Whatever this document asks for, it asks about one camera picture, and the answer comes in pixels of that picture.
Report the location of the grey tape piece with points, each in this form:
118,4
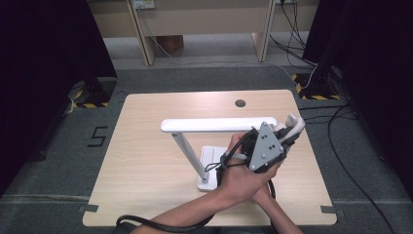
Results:
88,208
329,209

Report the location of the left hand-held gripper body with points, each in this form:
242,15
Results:
264,146

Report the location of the brown cardboard box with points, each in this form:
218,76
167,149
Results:
170,44

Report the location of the beige wooden desk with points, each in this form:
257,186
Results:
195,22

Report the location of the white desk lamp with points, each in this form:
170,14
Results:
211,124

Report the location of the grey round table grommet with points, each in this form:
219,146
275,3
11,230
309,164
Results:
240,103

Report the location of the dark curtain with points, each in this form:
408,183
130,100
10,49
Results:
32,65
383,65

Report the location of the person's right hand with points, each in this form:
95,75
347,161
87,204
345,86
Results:
264,195

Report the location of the black stand base striped tape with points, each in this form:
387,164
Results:
97,91
324,86

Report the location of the person's left hand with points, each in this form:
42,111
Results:
240,182

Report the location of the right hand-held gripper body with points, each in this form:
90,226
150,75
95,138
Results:
220,177

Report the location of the white power strip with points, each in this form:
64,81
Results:
143,4

